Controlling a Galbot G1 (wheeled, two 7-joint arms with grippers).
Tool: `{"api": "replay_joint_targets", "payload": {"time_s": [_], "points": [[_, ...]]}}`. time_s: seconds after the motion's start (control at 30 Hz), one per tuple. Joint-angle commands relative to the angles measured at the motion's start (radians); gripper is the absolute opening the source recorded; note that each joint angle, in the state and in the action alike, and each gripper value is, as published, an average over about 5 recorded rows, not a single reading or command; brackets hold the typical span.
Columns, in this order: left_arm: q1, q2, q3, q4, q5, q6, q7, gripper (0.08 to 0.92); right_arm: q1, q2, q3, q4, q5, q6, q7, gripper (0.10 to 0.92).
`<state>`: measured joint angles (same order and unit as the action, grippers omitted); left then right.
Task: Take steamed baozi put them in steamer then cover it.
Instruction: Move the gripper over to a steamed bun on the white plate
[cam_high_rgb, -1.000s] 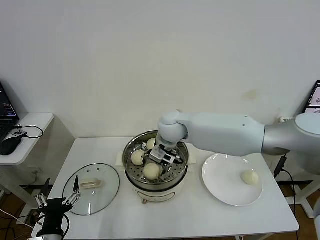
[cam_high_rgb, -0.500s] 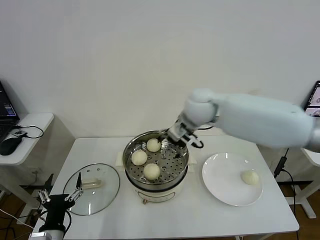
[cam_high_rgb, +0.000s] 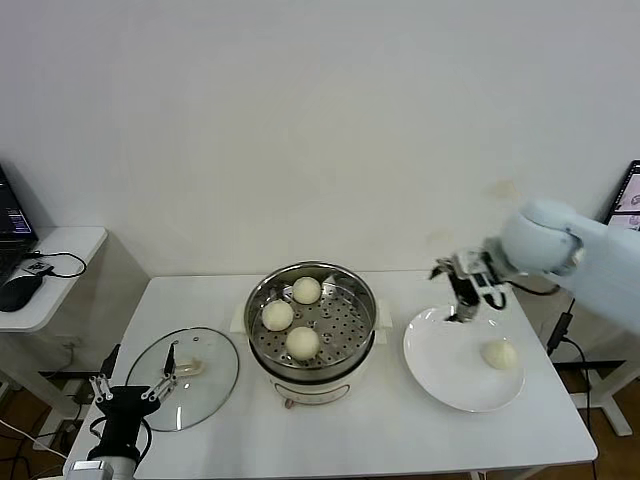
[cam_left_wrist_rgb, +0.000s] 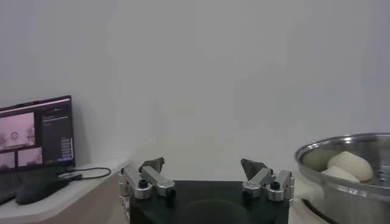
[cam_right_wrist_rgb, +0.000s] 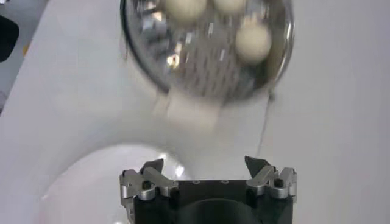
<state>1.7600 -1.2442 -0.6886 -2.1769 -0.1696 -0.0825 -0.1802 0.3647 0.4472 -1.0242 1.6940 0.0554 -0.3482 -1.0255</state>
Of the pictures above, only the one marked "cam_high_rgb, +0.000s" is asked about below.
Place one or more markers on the white electric cooker base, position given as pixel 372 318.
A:
pixel 315 390

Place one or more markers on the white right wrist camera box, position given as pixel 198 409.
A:
pixel 485 286

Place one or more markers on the small device with QR code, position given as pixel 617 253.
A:
pixel 36 267

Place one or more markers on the white side table with mouse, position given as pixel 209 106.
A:
pixel 75 240

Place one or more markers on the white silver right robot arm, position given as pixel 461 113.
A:
pixel 540 235

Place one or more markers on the black laptop with dark screen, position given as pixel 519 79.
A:
pixel 12 215

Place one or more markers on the white steamed baozi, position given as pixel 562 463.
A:
pixel 306 290
pixel 278 316
pixel 302 344
pixel 499 355

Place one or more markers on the black computer mouse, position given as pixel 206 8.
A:
pixel 17 292

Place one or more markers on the round glass pot lid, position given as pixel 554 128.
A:
pixel 210 395

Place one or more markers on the round white plate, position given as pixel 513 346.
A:
pixel 440 360

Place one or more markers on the grey laptop with bright screen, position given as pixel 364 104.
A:
pixel 630 200

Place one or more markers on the stainless steel steamer pot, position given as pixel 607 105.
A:
pixel 345 345

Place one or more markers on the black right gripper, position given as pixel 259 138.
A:
pixel 465 285

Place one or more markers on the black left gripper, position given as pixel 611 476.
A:
pixel 122 405

